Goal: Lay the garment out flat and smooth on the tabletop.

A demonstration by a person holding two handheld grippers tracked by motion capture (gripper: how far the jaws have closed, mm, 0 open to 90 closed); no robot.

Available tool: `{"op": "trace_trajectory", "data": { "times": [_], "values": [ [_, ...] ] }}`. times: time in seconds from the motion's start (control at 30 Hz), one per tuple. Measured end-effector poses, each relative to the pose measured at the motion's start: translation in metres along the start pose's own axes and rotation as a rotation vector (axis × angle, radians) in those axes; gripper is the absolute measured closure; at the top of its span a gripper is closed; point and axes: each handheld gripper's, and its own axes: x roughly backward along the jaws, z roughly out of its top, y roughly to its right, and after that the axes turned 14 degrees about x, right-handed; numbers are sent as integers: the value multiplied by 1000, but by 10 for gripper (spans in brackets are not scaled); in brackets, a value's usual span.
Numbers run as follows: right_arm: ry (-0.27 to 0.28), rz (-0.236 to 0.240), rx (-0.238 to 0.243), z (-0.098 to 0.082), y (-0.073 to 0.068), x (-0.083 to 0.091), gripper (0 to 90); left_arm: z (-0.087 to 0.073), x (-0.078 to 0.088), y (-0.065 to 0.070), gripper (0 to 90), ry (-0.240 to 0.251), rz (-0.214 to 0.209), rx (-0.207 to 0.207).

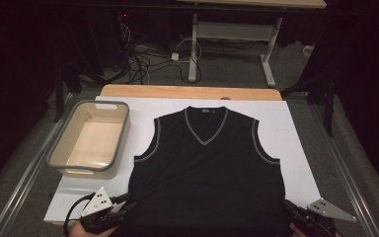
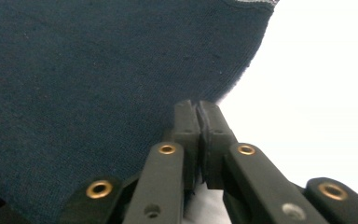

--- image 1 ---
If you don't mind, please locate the tangle of black cables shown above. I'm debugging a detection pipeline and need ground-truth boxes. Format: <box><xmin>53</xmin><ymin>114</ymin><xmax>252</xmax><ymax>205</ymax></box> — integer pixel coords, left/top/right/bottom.
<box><xmin>117</xmin><ymin>23</ymin><xmax>202</xmax><ymax>85</ymax></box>

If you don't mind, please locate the black knit vest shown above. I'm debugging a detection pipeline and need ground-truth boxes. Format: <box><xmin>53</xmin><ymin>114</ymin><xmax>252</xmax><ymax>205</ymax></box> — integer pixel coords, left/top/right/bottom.
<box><xmin>119</xmin><ymin>106</ymin><xmax>294</xmax><ymax>237</ymax></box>

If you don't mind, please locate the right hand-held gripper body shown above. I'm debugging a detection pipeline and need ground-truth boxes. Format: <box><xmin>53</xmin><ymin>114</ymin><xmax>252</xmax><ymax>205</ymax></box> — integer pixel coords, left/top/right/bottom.
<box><xmin>283</xmin><ymin>197</ymin><xmax>357</xmax><ymax>237</ymax></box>

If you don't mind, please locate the white metal desk frame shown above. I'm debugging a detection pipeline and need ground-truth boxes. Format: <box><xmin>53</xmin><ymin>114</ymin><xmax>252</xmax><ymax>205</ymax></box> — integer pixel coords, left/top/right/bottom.
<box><xmin>177</xmin><ymin>0</ymin><xmax>328</xmax><ymax>88</ymax></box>

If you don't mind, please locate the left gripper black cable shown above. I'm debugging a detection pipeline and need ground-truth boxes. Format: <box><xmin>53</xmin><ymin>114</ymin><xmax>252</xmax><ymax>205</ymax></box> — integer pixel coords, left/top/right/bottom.
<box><xmin>62</xmin><ymin>193</ymin><xmax>95</xmax><ymax>237</ymax></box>

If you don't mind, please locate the beige plastic basket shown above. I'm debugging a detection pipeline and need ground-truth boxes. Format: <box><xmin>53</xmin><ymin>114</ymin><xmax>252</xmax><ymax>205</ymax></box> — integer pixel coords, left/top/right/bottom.
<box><xmin>46</xmin><ymin>100</ymin><xmax>132</xmax><ymax>181</ymax></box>

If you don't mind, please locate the white floor cable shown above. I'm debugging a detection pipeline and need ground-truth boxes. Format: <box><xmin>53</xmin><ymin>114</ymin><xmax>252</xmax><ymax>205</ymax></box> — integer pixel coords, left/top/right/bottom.
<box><xmin>174</xmin><ymin>37</ymin><xmax>203</xmax><ymax>64</ymax></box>

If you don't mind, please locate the person's right hand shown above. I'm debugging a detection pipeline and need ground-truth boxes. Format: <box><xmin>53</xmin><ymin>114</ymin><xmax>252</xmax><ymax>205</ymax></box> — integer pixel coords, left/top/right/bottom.
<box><xmin>288</xmin><ymin>222</ymin><xmax>302</xmax><ymax>237</ymax></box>

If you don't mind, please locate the metal floor rail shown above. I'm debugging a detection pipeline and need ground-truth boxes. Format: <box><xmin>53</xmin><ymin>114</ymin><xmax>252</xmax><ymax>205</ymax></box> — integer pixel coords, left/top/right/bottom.
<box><xmin>0</xmin><ymin>93</ymin><xmax>75</xmax><ymax>237</ymax></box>
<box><xmin>310</xmin><ymin>105</ymin><xmax>379</xmax><ymax>237</ymax></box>

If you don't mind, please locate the person's left hand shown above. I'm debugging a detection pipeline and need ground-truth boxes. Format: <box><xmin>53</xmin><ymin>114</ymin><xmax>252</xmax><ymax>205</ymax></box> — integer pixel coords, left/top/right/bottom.
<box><xmin>68</xmin><ymin>220</ymin><xmax>119</xmax><ymax>237</ymax></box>

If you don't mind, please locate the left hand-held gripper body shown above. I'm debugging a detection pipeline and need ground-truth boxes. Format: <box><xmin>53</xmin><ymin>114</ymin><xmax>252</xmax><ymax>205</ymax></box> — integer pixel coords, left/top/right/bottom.
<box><xmin>78</xmin><ymin>187</ymin><xmax>127</xmax><ymax>235</ymax></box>

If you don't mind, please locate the light wooden table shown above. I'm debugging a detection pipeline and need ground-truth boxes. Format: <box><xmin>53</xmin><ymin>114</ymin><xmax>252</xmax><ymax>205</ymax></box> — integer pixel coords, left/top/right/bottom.
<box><xmin>100</xmin><ymin>84</ymin><xmax>283</xmax><ymax>102</ymax></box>

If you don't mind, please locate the black metal stand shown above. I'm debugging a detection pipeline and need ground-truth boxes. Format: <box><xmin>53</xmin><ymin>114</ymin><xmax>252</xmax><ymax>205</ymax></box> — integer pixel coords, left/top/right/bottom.
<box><xmin>280</xmin><ymin>73</ymin><xmax>337</xmax><ymax>137</ymax></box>
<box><xmin>53</xmin><ymin>62</ymin><xmax>83</xmax><ymax>123</ymax></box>

